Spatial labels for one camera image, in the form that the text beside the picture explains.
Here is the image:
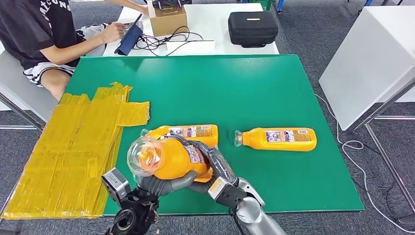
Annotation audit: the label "person's right hand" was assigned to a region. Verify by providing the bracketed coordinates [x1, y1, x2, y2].
[103, 22, 127, 44]

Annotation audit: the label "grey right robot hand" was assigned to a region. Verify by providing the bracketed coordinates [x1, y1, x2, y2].
[159, 133, 239, 195]

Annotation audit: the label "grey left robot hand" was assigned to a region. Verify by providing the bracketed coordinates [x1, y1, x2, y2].
[136, 170, 198, 197]

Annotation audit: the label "blue tablet case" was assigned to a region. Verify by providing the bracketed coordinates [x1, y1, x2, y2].
[114, 13, 144, 57]

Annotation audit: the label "white printed bag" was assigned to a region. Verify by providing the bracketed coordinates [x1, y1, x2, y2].
[74, 23, 109, 57]

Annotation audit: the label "brown cardboard box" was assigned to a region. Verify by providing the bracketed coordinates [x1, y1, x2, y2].
[147, 0, 189, 37]

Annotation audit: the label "white flat box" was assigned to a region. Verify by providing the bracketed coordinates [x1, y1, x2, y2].
[165, 40, 215, 55]

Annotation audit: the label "person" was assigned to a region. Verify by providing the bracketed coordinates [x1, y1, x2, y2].
[0, 0, 150, 102]

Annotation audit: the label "white table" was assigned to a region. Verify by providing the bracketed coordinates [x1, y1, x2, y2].
[103, 3, 279, 57]
[319, 5, 415, 216]

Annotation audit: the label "yellow taped plastic sheet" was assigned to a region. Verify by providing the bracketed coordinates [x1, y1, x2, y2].
[1, 82, 150, 220]

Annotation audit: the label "white bench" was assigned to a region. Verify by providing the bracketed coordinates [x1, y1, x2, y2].
[0, 47, 60, 132]

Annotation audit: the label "black carrying case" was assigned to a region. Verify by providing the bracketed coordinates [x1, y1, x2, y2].
[228, 11, 279, 48]

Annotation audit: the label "green plastic crate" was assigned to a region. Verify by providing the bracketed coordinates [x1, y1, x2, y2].
[241, 0, 273, 12]

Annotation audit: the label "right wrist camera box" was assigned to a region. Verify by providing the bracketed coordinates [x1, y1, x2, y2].
[207, 176, 248, 209]

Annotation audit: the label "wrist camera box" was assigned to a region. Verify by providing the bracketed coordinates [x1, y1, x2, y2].
[207, 176, 248, 209]
[101, 167, 131, 208]

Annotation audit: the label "black cables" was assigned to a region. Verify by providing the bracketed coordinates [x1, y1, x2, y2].
[133, 25, 204, 57]

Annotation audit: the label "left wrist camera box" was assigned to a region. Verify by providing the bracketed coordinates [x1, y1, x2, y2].
[101, 167, 131, 208]

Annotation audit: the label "black device with handle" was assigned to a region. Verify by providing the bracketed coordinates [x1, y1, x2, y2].
[151, 0, 192, 15]

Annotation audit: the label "white floor cable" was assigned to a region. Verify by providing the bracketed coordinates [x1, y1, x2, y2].
[314, 93, 415, 234]

